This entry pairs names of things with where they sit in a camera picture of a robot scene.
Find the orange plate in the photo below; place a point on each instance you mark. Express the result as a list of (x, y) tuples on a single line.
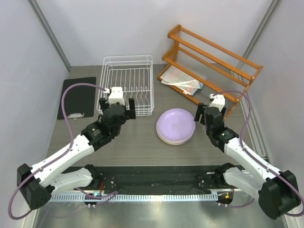
[(158, 134)]

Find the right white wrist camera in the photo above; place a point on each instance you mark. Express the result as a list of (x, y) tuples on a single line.
[(217, 101)]

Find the clear plastic zip bag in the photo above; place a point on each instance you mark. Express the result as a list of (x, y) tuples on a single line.
[(175, 77)]

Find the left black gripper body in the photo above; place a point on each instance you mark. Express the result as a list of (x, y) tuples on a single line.
[(125, 115)]

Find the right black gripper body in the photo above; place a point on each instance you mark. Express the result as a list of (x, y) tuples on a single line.
[(206, 126)]

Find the orange wooden shelf rack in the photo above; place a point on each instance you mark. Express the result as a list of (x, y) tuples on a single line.
[(217, 68)]

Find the purple plate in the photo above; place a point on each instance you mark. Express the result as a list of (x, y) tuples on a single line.
[(175, 126)]

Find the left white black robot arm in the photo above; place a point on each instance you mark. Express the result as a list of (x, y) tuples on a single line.
[(39, 182)]

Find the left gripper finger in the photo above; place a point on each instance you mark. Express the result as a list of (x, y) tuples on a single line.
[(102, 105), (131, 112)]

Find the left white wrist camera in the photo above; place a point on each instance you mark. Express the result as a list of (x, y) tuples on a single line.
[(115, 96)]

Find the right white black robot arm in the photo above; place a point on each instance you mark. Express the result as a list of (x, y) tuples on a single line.
[(275, 191)]

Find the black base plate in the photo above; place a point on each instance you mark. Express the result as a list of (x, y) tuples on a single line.
[(159, 180)]

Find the aluminium slotted rail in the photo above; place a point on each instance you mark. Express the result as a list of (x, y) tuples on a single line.
[(80, 197)]

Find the white wire dish rack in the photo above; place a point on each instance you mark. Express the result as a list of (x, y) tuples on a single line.
[(134, 74)]

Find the yellow bear plate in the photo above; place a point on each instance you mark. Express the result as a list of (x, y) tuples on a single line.
[(166, 142)]

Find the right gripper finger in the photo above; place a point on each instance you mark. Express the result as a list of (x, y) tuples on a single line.
[(199, 116), (223, 112)]

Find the black mat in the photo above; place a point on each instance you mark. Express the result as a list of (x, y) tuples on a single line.
[(80, 99)]

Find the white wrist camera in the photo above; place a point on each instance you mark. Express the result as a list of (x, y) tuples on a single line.
[(217, 101), (115, 96)]

